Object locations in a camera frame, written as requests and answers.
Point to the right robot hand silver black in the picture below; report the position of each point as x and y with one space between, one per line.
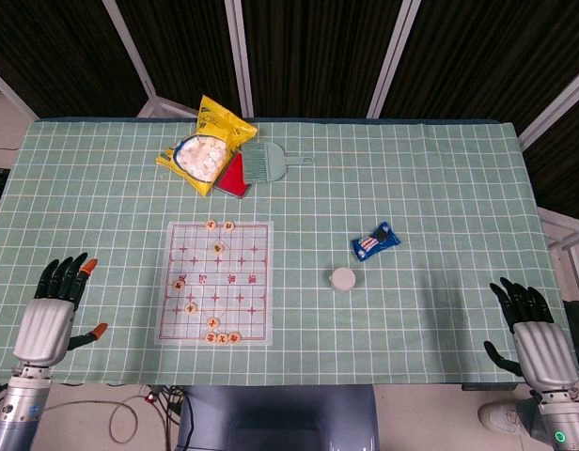
545 352

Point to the yellow snack bag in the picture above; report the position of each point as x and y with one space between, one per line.
219 124

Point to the green checked tablecloth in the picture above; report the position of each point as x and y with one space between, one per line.
411 188

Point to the blue snack packet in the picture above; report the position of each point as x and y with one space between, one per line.
374 242

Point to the green hand brush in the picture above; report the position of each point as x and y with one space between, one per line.
263 162

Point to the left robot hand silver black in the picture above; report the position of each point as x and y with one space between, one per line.
42 329

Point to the round wooden chess piece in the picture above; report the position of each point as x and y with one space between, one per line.
217 247
214 322
210 337
229 226
211 225
179 284
234 337
191 308
222 337

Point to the small white jar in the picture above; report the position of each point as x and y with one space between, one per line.
343 279

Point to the translucent chess board sheet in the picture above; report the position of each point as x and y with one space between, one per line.
252 282

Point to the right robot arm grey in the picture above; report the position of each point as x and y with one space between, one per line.
564 418

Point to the white partition frame post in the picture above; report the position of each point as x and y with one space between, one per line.
552 110
239 56
129 51
10 91
393 56

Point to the white metal rack frame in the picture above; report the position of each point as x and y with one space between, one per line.
569 235

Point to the red ink pad box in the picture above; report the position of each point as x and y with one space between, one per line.
231 181

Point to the white sneaker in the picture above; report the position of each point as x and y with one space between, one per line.
501 418

